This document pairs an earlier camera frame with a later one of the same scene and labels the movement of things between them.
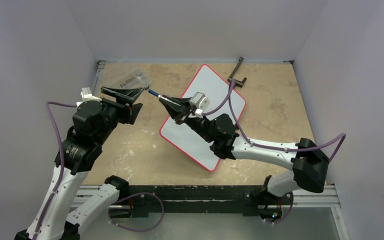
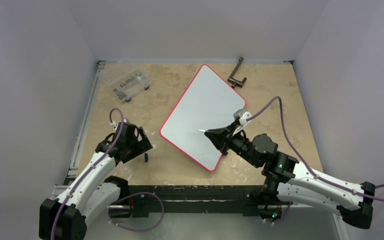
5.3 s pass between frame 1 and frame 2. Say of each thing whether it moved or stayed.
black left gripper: moved
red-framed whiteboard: stayed
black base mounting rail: stayed
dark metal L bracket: stayed
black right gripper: moved
